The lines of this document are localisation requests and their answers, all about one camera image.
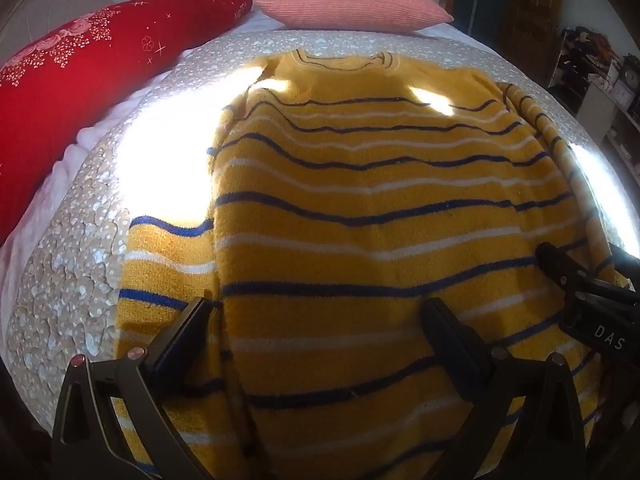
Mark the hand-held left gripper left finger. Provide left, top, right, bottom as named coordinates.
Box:
left=50, top=297, right=221, bottom=480

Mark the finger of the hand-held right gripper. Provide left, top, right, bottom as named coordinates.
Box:
left=607, top=244, right=640, bottom=286
left=535, top=242, right=640, bottom=308

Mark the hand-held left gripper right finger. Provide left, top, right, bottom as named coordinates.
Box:
left=422, top=297, right=601, bottom=480

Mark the yellow striped knit sweater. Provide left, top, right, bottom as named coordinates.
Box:
left=116, top=50, right=631, bottom=480

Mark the beige spotted quilt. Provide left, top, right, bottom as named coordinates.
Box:
left=0, top=27, right=640, bottom=413

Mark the white shelf unit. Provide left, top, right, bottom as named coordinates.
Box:
left=547, top=25, right=640, bottom=173

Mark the black alarm clock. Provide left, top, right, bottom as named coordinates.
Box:
left=619, top=57, right=640, bottom=92

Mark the pile of dark clutter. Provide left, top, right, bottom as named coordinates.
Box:
left=562, top=25, right=618, bottom=78

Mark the wooden door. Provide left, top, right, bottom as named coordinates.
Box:
left=447, top=0, right=567, bottom=86

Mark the red floral pillow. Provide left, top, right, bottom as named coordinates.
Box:
left=0, top=0, right=253, bottom=243

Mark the pink ribbed pillow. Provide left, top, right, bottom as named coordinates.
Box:
left=254, top=0, right=455, bottom=32

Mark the white headboard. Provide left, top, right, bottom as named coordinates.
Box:
left=0, top=0, right=116, bottom=58

